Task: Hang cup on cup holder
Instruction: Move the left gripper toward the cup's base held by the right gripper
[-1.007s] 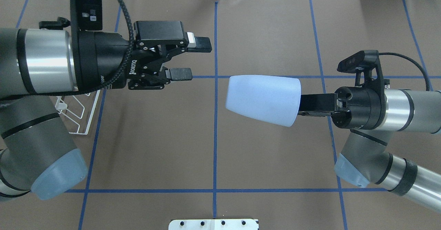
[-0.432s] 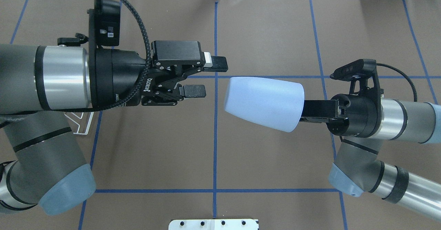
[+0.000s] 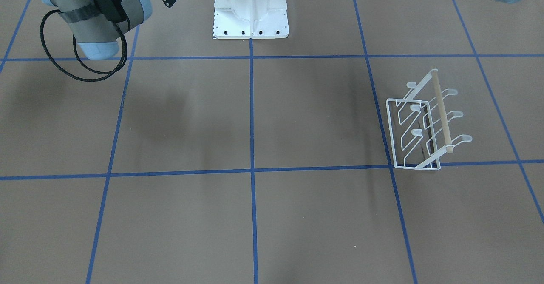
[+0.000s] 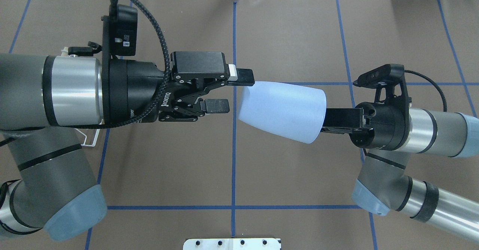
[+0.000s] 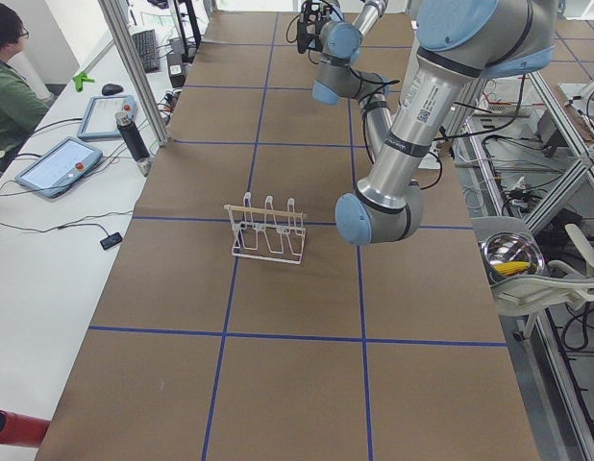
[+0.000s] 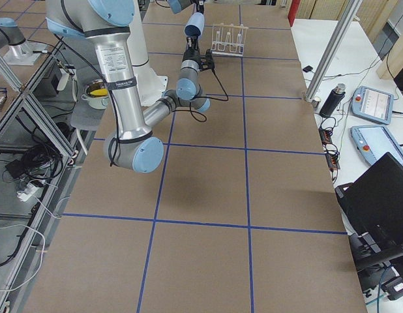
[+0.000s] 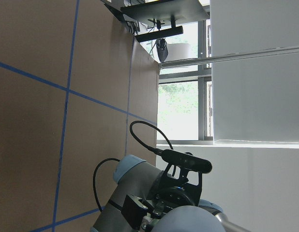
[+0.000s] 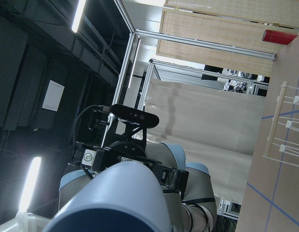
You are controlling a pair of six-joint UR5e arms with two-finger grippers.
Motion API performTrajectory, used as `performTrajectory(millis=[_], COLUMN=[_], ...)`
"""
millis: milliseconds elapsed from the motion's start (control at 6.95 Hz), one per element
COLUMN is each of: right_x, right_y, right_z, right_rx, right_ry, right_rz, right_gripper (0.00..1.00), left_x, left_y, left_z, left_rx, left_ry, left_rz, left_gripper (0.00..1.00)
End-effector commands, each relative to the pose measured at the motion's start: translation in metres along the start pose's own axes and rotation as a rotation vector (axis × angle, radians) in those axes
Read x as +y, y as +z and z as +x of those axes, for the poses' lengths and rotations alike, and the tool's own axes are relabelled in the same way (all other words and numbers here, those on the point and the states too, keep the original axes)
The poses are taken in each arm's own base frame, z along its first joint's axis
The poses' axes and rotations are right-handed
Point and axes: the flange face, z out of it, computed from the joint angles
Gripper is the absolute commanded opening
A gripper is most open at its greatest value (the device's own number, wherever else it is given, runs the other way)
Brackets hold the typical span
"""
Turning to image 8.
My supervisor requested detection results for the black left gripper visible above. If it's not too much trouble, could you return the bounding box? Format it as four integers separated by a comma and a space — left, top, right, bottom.
71, 141, 189, 192

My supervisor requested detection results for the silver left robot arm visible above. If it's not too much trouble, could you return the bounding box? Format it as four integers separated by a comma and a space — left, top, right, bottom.
145, 143, 217, 232

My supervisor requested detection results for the red cylinder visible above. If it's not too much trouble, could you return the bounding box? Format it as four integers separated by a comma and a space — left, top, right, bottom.
262, 29, 298, 45

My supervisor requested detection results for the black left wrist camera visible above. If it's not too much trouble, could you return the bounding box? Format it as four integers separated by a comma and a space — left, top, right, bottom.
109, 104, 160, 129

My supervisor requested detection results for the black braided left cable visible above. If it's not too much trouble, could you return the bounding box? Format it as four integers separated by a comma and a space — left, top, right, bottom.
72, 104, 111, 148

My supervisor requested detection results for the aluminium frame structure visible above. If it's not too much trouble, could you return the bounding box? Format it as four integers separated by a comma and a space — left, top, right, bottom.
101, 0, 277, 145

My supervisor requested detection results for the white wire cup holder rack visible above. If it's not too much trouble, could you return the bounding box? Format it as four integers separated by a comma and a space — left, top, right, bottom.
263, 81, 299, 168

